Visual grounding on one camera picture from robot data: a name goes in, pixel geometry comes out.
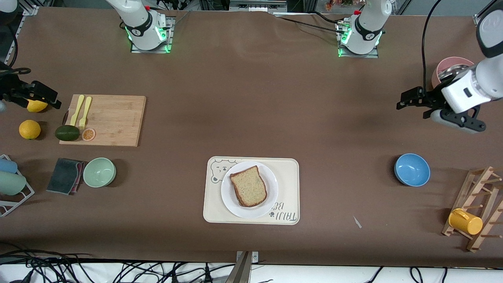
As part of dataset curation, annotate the bread slice with plain face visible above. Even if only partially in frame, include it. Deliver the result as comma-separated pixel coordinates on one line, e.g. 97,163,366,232
229,165,268,207

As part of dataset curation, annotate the white round plate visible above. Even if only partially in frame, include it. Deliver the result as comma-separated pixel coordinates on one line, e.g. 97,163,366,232
221,161,279,219

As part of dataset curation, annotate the yellow lemon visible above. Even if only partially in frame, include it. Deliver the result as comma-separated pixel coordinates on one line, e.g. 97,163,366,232
26,99,48,113

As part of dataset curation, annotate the metal scoop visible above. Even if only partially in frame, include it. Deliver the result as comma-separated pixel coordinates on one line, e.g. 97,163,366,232
438,65,470,81

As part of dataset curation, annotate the pink bowl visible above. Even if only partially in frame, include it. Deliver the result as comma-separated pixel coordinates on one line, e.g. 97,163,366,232
431,57,476,89

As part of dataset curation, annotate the round yellow-orange citrus fruit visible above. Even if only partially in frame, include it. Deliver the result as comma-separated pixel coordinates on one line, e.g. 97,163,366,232
19,119,41,140

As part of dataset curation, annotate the yellow plastic knife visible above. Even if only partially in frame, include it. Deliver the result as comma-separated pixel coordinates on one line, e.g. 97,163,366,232
70,95,85,127

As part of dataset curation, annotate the yellow plastic fork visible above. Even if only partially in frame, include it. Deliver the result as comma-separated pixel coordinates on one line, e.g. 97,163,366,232
79,97,92,130

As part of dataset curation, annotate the green avocado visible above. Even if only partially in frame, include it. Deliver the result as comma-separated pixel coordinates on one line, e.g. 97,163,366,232
55,125,80,142

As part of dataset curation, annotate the blue bowl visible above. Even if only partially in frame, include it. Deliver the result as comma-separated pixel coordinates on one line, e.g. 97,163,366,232
394,153,431,187

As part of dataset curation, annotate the light blue cup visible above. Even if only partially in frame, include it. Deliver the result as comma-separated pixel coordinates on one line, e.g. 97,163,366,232
0,158,18,174

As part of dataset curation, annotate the wooden cutting board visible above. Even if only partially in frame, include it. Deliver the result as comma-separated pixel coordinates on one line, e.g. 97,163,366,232
59,94,147,148

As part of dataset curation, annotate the dark grey cloth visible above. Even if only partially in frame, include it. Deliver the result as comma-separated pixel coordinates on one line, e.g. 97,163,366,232
46,158,85,196

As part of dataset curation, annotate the pale green cup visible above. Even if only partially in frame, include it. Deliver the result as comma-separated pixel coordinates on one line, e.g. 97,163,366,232
0,171,27,196

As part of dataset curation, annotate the wooden mug rack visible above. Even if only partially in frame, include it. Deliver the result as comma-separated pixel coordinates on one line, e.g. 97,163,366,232
442,166,503,253

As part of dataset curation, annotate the pale green bowl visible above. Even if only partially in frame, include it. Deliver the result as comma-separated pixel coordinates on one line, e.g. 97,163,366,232
83,157,117,188

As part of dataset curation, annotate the yellow mug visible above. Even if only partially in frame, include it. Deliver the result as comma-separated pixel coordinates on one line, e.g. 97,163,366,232
448,208,483,235

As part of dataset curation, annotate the bread slice under egg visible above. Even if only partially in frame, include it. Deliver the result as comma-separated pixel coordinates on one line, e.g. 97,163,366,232
238,195,268,208

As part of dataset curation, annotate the cream tray with bear print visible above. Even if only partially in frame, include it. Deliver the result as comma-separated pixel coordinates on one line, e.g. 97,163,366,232
203,156,300,226

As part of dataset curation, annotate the grey angled bar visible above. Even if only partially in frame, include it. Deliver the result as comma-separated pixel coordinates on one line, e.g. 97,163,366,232
224,252,253,283

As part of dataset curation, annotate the black left camera cable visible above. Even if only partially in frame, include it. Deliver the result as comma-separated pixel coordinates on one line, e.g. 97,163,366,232
421,0,443,93

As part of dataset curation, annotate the black camera cable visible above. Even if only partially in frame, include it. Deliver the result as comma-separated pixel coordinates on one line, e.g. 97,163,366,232
421,0,443,93
0,24,31,76

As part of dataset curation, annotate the black right camera cable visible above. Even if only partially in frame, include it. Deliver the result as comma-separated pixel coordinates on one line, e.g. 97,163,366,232
0,24,31,76

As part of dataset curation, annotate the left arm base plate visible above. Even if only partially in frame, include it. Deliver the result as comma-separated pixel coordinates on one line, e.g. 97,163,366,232
336,20,380,59

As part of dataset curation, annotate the white wire rack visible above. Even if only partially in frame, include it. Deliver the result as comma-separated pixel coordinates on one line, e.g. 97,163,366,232
0,154,35,217

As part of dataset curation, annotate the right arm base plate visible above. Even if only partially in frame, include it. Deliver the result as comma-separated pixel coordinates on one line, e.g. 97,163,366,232
130,16,174,54

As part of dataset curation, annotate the black table cable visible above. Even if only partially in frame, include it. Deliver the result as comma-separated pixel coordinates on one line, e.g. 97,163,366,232
271,12,343,35

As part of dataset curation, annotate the black floor cable tangle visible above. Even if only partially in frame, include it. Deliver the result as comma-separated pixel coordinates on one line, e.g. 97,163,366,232
0,242,236,283

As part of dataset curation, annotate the metal edge bracket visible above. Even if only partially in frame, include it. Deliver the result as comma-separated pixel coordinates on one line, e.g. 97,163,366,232
236,251,259,265

